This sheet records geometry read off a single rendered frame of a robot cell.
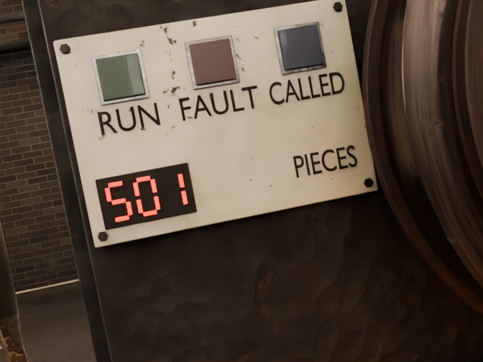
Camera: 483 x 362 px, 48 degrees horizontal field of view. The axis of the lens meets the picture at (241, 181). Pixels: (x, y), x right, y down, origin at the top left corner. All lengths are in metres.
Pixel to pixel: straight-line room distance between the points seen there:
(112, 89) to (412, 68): 0.24
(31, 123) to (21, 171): 0.56
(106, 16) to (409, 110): 0.28
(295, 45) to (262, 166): 0.11
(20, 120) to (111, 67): 6.20
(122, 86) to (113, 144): 0.05
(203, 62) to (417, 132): 0.20
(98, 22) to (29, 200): 6.15
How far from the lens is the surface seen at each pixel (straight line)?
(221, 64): 0.48
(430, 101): 0.39
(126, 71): 0.48
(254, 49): 0.49
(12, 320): 3.40
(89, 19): 0.51
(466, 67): 0.38
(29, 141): 6.63
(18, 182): 6.66
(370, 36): 0.45
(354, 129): 0.50
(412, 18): 0.39
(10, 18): 6.36
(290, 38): 0.49
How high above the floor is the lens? 1.12
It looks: 3 degrees down
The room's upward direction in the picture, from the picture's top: 11 degrees counter-clockwise
